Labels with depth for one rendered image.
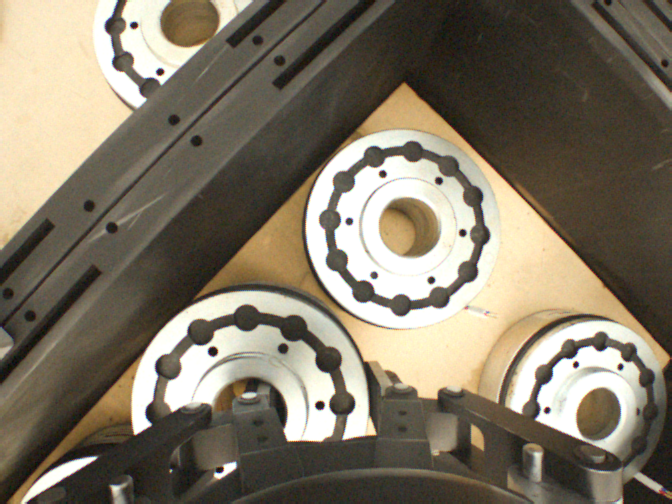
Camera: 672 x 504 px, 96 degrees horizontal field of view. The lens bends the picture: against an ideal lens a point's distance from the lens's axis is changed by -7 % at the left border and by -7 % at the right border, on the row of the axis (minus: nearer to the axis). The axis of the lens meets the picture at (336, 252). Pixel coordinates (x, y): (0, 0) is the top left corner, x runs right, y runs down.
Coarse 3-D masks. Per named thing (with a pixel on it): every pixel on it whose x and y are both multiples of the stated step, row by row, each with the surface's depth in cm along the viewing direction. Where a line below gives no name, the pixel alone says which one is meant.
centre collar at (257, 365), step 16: (240, 352) 14; (256, 352) 14; (224, 368) 13; (240, 368) 13; (256, 368) 13; (272, 368) 13; (288, 368) 13; (208, 384) 13; (224, 384) 13; (272, 384) 13; (288, 384) 13; (192, 400) 13; (208, 400) 13; (288, 400) 13; (304, 400) 13; (288, 416) 13; (304, 416) 13; (288, 432) 13; (304, 432) 13
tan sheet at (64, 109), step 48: (0, 0) 18; (48, 0) 18; (96, 0) 18; (0, 48) 18; (48, 48) 18; (0, 96) 18; (48, 96) 18; (96, 96) 18; (0, 144) 18; (48, 144) 18; (96, 144) 18; (0, 192) 18; (48, 192) 18; (0, 240) 18
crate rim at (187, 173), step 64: (384, 0) 10; (576, 0) 10; (320, 64) 9; (640, 64) 10; (192, 128) 9; (256, 128) 9; (128, 192) 9; (192, 192) 9; (128, 256) 9; (64, 320) 8; (0, 384) 9
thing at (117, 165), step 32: (256, 0) 9; (288, 0) 9; (320, 0) 9; (224, 32) 9; (256, 32) 9; (288, 32) 9; (192, 64) 9; (224, 64) 9; (256, 64) 9; (160, 96) 9; (192, 96) 9; (128, 128) 9; (160, 128) 9; (96, 160) 9; (128, 160) 9; (64, 192) 9; (96, 192) 9; (32, 224) 8; (64, 224) 9; (96, 224) 9; (0, 256) 8; (32, 256) 8; (64, 256) 9; (0, 288) 8; (32, 288) 8; (0, 320) 8
